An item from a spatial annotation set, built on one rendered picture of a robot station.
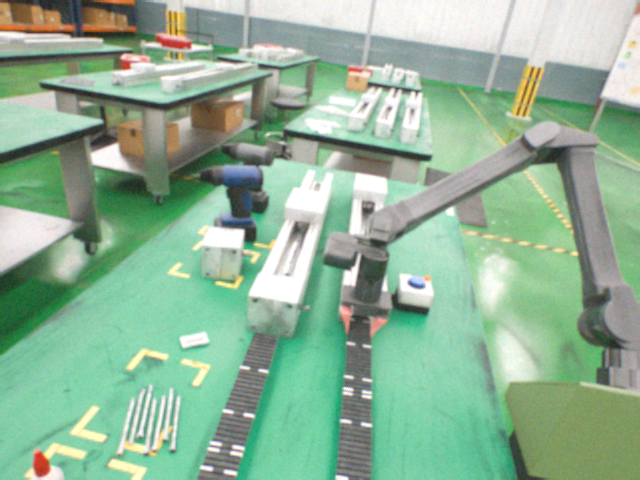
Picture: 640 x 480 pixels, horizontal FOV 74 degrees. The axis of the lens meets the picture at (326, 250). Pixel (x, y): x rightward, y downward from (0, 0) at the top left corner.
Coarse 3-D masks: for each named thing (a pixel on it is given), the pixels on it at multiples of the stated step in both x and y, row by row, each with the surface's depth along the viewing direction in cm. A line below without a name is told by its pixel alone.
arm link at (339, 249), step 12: (384, 216) 82; (372, 228) 82; (384, 228) 82; (336, 240) 85; (348, 240) 85; (360, 240) 85; (372, 240) 83; (384, 240) 82; (324, 252) 83; (336, 252) 83; (348, 252) 83; (324, 264) 85; (336, 264) 84; (348, 264) 83
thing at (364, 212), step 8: (360, 200) 144; (352, 208) 140; (360, 208) 138; (368, 208) 146; (376, 208) 140; (352, 216) 132; (360, 216) 142; (368, 216) 140; (352, 224) 126; (360, 224) 137; (352, 232) 121; (360, 232) 131; (344, 272) 106; (352, 272) 102; (344, 280) 98; (352, 280) 99; (384, 280) 100; (384, 288) 97; (352, 312) 97
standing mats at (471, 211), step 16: (112, 128) 475; (96, 144) 422; (112, 144) 428; (272, 144) 503; (432, 176) 476; (448, 176) 484; (480, 192) 449; (464, 208) 399; (480, 208) 404; (480, 224) 368
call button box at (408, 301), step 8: (400, 280) 107; (424, 280) 108; (400, 288) 104; (408, 288) 104; (416, 288) 104; (424, 288) 104; (392, 296) 107; (400, 296) 103; (408, 296) 103; (416, 296) 103; (424, 296) 103; (432, 296) 102; (400, 304) 104; (408, 304) 104; (416, 304) 104; (424, 304) 104; (416, 312) 105; (424, 312) 105
